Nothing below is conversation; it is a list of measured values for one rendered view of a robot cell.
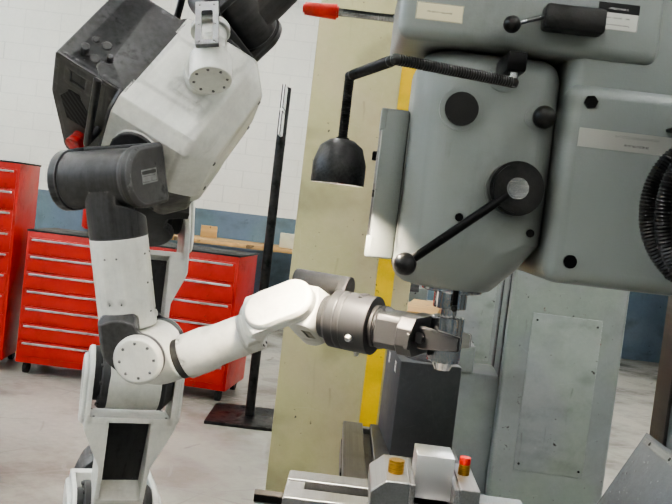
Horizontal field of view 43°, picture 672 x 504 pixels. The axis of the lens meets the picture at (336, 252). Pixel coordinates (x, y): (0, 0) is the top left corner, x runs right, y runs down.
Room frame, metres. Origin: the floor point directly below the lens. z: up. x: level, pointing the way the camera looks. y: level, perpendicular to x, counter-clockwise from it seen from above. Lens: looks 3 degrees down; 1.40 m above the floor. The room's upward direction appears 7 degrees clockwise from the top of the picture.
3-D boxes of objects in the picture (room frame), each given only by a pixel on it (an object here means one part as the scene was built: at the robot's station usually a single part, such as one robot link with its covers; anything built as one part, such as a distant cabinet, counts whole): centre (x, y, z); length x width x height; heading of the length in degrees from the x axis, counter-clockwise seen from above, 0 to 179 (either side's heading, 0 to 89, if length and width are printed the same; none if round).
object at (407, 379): (1.73, -0.20, 1.04); 0.22 x 0.12 x 0.20; 3
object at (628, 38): (1.21, -0.21, 1.68); 0.34 x 0.24 x 0.10; 90
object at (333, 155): (1.15, 0.01, 1.47); 0.07 x 0.07 x 0.06
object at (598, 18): (1.08, -0.24, 1.66); 0.12 x 0.04 x 0.04; 90
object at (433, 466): (1.18, -0.17, 1.05); 0.06 x 0.05 x 0.06; 179
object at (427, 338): (1.19, -0.16, 1.23); 0.06 x 0.02 x 0.03; 65
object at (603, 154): (1.21, -0.37, 1.47); 0.24 x 0.19 x 0.26; 0
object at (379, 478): (1.18, -0.11, 1.03); 0.12 x 0.06 x 0.04; 179
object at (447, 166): (1.21, -0.18, 1.47); 0.21 x 0.19 x 0.32; 0
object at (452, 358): (1.22, -0.17, 1.23); 0.05 x 0.05 x 0.06
